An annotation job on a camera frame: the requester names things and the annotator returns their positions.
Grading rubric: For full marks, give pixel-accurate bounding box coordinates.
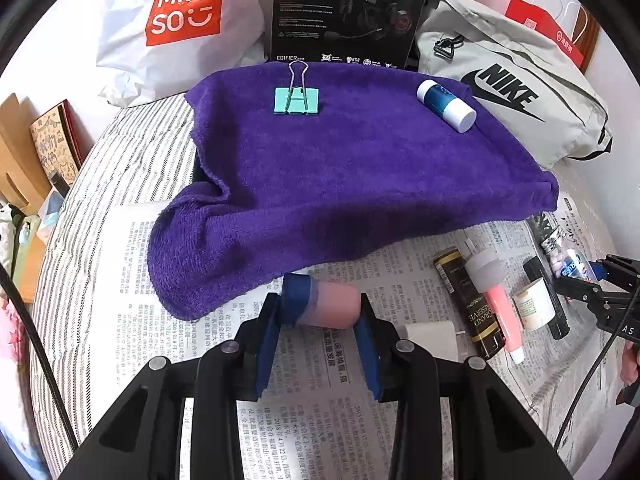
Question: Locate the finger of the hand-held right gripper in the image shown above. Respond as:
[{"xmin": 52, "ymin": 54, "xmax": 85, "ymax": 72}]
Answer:
[
  {"xmin": 587, "ymin": 254, "xmax": 640, "ymax": 286},
  {"xmin": 554, "ymin": 275, "xmax": 630, "ymax": 312}
]

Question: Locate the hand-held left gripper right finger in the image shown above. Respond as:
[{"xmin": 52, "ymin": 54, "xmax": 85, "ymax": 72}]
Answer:
[{"xmin": 352, "ymin": 295, "xmax": 576, "ymax": 480}]

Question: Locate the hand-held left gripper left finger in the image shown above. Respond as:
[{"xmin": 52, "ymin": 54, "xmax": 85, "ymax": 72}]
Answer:
[{"xmin": 60, "ymin": 292, "xmax": 288, "ymax": 480}]

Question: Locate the clear candy bottle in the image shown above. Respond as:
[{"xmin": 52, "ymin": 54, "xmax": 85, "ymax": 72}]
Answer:
[{"xmin": 540, "ymin": 235, "xmax": 601, "ymax": 283}]

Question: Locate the black tube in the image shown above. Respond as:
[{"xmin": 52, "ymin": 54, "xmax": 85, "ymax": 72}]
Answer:
[{"xmin": 522, "ymin": 256, "xmax": 571, "ymax": 340}]

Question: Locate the small white jar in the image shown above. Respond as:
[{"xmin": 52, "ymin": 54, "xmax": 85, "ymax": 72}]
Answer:
[{"xmin": 511, "ymin": 277, "xmax": 557, "ymax": 332}]

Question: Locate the white charger plug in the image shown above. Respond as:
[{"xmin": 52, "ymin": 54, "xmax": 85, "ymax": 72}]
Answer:
[{"xmin": 400, "ymin": 321, "xmax": 463, "ymax": 363}]

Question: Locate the small pink bottle blue cap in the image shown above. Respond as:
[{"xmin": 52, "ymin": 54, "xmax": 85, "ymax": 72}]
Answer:
[{"xmin": 282, "ymin": 272, "xmax": 363, "ymax": 331}]

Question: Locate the pink tube white cap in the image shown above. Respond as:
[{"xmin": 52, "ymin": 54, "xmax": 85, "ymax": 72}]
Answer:
[{"xmin": 462, "ymin": 240, "xmax": 526, "ymax": 366}]

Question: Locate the dark brown gold tube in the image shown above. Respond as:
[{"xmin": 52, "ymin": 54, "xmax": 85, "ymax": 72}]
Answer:
[{"xmin": 432, "ymin": 246, "xmax": 506, "ymax": 360}]

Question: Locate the person's right hand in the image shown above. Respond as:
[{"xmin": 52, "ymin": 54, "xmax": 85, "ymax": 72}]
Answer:
[{"xmin": 621, "ymin": 344, "xmax": 640, "ymax": 406}]

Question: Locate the newspaper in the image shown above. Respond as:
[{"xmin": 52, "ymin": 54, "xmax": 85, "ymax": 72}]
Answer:
[{"xmin": 115, "ymin": 200, "xmax": 616, "ymax": 480}]

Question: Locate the purple towel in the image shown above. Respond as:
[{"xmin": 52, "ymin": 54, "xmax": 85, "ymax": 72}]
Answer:
[{"xmin": 147, "ymin": 62, "xmax": 560, "ymax": 321}]

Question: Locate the striped bedsheet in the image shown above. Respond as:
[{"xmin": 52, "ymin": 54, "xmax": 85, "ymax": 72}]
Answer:
[{"xmin": 27, "ymin": 92, "xmax": 616, "ymax": 480}]

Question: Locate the blue and white bottle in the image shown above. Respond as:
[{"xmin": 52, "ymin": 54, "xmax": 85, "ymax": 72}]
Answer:
[{"xmin": 416, "ymin": 79, "xmax": 477, "ymax": 134}]

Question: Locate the grey sling bag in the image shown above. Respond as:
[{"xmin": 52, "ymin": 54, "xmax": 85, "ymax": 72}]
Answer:
[{"xmin": 415, "ymin": 0, "xmax": 613, "ymax": 171}]

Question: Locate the red paper bag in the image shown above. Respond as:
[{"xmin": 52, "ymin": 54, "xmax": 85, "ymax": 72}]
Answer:
[{"xmin": 505, "ymin": 0, "xmax": 601, "ymax": 73}]

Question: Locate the pink printed cloth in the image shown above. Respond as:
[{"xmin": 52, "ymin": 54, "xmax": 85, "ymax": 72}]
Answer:
[{"xmin": 0, "ymin": 295, "xmax": 53, "ymax": 461}]

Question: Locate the green binder clip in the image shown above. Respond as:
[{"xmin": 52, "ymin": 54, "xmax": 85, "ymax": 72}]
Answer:
[{"xmin": 272, "ymin": 60, "xmax": 321, "ymax": 117}]

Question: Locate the white spotted plush toy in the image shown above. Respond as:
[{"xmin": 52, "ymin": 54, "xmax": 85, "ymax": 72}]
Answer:
[{"xmin": 0, "ymin": 200, "xmax": 41, "ymax": 266}]

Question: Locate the kraft doodle card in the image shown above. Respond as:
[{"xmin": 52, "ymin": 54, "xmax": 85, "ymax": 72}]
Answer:
[{"xmin": 30, "ymin": 102, "xmax": 83, "ymax": 186}]

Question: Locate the white shopping bag red logo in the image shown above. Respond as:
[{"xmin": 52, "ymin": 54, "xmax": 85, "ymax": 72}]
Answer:
[{"xmin": 95, "ymin": 0, "xmax": 268, "ymax": 108}]

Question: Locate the wooden headboard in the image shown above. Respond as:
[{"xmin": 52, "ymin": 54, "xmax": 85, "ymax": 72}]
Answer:
[{"xmin": 0, "ymin": 92, "xmax": 66, "ymax": 306}]

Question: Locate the black headset box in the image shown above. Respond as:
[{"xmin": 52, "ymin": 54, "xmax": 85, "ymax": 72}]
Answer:
[{"xmin": 270, "ymin": 0, "xmax": 435, "ymax": 72}]

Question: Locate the black cable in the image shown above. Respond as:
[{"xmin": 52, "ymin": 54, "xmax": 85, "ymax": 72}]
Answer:
[
  {"xmin": 0, "ymin": 262, "xmax": 83, "ymax": 463},
  {"xmin": 550, "ymin": 331, "xmax": 628, "ymax": 463}
]

